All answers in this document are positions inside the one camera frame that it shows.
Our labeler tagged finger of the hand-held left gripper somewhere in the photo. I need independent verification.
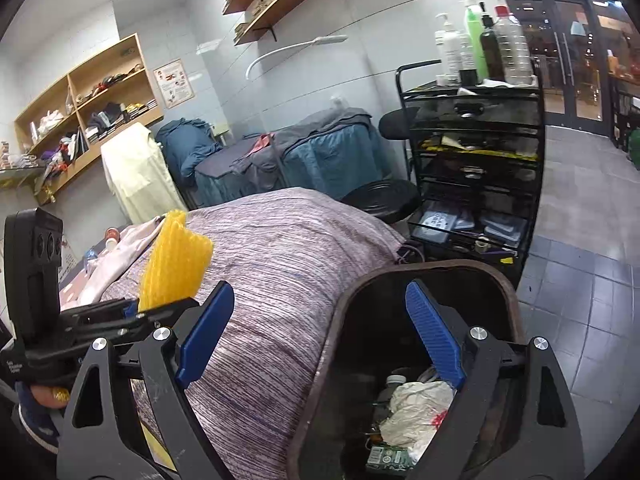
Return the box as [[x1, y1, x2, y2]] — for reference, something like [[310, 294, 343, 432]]
[[75, 297, 201, 346], [59, 298, 140, 323]]

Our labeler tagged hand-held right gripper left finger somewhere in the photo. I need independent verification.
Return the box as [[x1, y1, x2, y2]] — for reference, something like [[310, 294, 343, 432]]
[[56, 281, 236, 480]]

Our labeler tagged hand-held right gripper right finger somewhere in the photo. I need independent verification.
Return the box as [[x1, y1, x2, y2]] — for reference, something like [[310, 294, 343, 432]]
[[405, 280, 586, 480]]

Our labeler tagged yellow foam net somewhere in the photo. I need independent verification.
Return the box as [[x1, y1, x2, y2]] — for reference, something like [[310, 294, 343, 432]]
[[138, 209, 214, 313]]

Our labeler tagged small plastic bottle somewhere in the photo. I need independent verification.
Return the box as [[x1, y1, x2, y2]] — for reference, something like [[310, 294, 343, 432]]
[[375, 369, 416, 411]]

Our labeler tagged brown trash bin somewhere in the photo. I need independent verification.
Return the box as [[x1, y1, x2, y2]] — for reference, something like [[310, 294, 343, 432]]
[[287, 259, 528, 480]]

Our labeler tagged white plastic bag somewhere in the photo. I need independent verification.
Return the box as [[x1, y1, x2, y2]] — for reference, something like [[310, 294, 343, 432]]
[[379, 380, 456, 453]]

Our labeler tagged green and white carton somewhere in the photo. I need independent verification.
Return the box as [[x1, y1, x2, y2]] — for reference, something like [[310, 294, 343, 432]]
[[365, 442, 418, 473]]

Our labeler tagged person's left hand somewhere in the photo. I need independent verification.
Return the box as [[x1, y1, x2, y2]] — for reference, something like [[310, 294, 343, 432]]
[[31, 384, 71, 407]]

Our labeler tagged dark blue shoe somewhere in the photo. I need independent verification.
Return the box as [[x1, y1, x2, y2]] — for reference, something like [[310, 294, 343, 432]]
[[14, 382, 62, 453]]

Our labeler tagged cream cloth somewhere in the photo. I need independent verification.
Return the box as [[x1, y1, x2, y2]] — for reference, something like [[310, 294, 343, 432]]
[[100, 121, 188, 226]]

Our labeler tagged black stool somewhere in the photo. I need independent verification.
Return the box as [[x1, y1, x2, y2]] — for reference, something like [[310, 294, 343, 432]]
[[342, 108, 422, 226]]

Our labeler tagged blue bedding pile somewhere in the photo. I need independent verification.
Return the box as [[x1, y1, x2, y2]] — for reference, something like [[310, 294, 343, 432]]
[[155, 119, 223, 181]]

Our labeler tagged wooden bookshelf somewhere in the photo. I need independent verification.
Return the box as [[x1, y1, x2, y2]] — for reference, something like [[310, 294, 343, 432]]
[[0, 32, 165, 206]]

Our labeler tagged black metal cart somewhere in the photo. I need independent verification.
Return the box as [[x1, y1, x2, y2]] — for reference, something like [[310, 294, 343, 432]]
[[395, 60, 546, 286]]

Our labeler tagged white floor lamp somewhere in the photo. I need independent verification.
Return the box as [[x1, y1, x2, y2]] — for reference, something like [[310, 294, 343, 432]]
[[245, 35, 349, 193]]

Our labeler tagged white pump bottle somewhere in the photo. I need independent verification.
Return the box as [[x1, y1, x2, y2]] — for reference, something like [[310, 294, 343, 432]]
[[434, 12, 463, 80]]

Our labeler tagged dark brown bottle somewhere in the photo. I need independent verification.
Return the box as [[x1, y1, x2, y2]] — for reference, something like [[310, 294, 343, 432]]
[[479, 2, 507, 82]]

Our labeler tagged clear bottle red cap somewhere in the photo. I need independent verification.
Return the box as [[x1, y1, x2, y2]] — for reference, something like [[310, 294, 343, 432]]
[[492, 5, 534, 86]]

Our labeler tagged green pump bottle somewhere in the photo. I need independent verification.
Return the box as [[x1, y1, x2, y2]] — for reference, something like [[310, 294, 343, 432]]
[[462, 0, 491, 81]]

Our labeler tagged glass door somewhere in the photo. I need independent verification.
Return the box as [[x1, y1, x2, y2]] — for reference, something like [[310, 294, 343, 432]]
[[510, 0, 608, 126]]

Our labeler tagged tangle of cables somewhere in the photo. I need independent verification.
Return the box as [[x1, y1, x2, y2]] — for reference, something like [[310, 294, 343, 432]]
[[395, 240, 426, 266]]

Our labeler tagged wall poster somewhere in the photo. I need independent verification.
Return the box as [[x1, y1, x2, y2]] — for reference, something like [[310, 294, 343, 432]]
[[153, 60, 195, 109]]

